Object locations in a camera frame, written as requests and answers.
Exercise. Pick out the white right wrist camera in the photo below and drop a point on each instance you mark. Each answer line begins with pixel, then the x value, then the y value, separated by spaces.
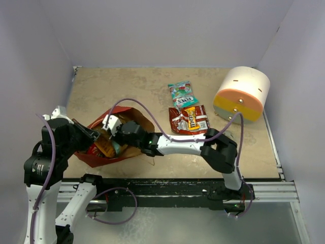
pixel 111 124

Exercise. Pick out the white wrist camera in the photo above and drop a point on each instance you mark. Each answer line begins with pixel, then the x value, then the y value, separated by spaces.
pixel 58 112
pixel 111 124

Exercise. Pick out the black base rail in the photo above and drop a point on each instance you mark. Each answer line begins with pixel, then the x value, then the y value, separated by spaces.
pixel 117 193

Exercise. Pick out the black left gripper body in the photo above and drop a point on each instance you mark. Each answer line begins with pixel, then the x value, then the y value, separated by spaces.
pixel 79 141

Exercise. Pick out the metal corner bracket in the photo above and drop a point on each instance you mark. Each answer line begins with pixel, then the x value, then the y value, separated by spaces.
pixel 76 69

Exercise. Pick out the white cylinder toy drum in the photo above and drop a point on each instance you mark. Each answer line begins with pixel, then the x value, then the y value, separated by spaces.
pixel 245 90

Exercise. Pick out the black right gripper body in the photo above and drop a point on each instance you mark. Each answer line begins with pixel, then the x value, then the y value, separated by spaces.
pixel 121 138

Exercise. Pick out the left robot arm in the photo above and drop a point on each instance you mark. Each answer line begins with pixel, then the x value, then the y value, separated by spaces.
pixel 43 175

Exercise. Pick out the teal snack packet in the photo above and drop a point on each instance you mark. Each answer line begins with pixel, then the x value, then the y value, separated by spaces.
pixel 182 94

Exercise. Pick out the orange yellow snack bag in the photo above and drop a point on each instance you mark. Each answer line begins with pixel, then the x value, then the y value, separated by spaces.
pixel 106 147

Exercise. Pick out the red chips bag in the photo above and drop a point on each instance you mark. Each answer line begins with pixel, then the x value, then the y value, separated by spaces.
pixel 179 120

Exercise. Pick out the clear tape roll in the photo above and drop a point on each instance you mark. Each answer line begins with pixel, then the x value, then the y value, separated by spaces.
pixel 229 134

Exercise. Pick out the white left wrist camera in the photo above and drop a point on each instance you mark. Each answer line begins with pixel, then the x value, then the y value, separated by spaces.
pixel 58 112

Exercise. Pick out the red paper bag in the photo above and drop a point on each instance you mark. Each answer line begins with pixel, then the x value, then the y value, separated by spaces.
pixel 124 152

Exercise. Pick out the yellow candy packet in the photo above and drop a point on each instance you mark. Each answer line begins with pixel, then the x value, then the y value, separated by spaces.
pixel 192 123

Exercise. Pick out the red orange snack packet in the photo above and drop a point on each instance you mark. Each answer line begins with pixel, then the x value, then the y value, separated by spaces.
pixel 93 150

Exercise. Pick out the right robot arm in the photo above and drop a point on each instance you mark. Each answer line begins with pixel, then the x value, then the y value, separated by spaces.
pixel 218 150

